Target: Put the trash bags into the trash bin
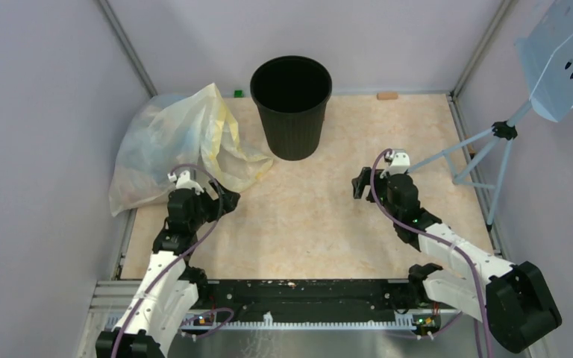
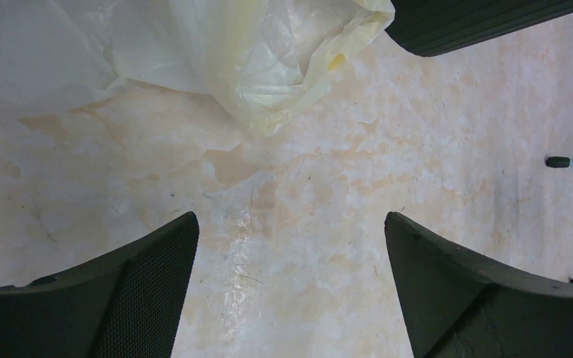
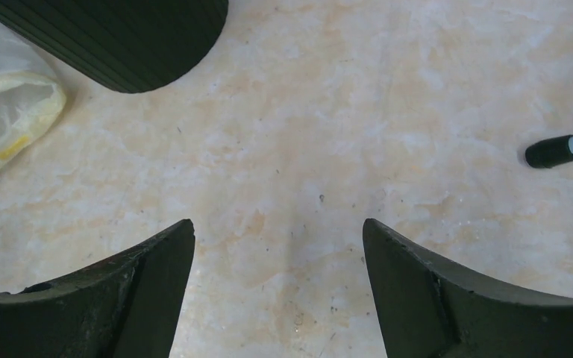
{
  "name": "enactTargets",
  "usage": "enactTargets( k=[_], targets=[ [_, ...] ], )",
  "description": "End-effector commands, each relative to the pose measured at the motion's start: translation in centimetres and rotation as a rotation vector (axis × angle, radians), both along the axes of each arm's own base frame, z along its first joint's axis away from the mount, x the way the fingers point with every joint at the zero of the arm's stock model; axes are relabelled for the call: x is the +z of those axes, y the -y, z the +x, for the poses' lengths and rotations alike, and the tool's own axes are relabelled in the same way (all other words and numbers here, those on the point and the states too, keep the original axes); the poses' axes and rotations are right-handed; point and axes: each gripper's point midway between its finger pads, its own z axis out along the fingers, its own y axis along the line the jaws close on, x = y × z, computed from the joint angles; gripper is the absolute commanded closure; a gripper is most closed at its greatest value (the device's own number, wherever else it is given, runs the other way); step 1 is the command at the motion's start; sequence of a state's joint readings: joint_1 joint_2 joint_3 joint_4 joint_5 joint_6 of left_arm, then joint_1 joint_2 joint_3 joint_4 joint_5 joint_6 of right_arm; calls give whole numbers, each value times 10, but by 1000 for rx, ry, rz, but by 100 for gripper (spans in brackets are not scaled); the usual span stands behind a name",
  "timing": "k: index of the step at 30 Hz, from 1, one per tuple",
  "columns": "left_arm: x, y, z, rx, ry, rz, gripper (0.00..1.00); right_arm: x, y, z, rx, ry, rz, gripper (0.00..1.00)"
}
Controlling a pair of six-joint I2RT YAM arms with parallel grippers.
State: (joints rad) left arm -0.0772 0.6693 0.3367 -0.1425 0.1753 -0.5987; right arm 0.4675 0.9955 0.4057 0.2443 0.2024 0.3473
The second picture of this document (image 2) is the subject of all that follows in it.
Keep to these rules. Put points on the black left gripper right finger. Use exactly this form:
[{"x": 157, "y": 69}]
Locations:
[{"x": 456, "y": 302}]

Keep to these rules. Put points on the large translucent yellowish trash bag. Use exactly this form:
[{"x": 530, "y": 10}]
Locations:
[{"x": 265, "y": 62}]

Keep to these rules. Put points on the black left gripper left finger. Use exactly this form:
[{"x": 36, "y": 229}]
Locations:
[{"x": 125, "y": 303}]

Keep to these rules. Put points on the black ribbed trash bin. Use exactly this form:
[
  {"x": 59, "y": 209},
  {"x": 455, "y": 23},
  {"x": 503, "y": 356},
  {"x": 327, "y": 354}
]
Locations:
[{"x": 434, "y": 27}]

